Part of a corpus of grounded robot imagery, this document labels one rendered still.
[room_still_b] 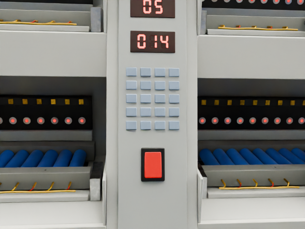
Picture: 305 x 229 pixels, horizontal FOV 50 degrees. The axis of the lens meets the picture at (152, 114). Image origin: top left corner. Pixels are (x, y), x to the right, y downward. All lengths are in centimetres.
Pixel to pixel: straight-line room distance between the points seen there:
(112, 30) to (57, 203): 20
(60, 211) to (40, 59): 16
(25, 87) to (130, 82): 26
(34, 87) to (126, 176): 27
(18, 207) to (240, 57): 29
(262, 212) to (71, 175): 22
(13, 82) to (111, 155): 28
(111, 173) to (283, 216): 19
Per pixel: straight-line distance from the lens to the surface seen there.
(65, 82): 55
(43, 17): 43
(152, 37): 34
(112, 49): 34
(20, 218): 38
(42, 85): 55
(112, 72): 34
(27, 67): 36
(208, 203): 40
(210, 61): 36
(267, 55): 38
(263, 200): 42
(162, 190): 34
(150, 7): 35
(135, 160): 33
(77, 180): 41
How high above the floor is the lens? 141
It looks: 1 degrees up
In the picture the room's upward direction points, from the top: straight up
